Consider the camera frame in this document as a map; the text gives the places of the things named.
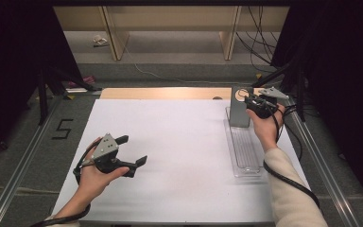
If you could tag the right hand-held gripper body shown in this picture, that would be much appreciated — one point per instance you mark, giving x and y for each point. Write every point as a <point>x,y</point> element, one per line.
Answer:
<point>264,107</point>

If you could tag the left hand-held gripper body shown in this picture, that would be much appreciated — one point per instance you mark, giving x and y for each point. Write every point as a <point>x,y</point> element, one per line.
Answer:
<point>104,148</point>

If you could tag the grey phone case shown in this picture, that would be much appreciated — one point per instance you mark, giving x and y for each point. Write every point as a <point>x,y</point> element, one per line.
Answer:
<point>238,113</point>

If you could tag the clear plastic tray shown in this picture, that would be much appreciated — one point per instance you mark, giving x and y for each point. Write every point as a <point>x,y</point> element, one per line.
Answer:
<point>245,151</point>

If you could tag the person's right hand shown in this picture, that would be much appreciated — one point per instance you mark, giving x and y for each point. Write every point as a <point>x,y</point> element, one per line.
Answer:
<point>267,130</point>

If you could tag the person's left hand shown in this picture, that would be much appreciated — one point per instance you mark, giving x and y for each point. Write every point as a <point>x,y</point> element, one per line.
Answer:
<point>91,183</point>

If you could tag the white table mat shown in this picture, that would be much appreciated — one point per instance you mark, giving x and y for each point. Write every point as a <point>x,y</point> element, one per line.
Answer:
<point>176,176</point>

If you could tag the black metal stand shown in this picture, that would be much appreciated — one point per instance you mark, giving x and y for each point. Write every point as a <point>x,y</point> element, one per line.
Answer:
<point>301,85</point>
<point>43,94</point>

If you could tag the pink item on floor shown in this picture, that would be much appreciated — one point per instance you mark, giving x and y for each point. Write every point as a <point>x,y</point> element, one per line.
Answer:
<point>86,80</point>

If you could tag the black curtain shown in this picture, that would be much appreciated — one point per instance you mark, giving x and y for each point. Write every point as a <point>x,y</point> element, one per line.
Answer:
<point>343,63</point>
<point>12,47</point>

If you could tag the crumpled white paper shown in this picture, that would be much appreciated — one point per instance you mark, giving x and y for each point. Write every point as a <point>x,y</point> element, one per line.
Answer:
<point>100,39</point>

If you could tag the beige wooden shelf unit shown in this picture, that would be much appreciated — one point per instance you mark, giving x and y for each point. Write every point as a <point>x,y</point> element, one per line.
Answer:
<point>170,19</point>

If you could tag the aluminium floor rail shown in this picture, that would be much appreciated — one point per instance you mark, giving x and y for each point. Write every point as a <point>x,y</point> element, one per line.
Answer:
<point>327,164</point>
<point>22,160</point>

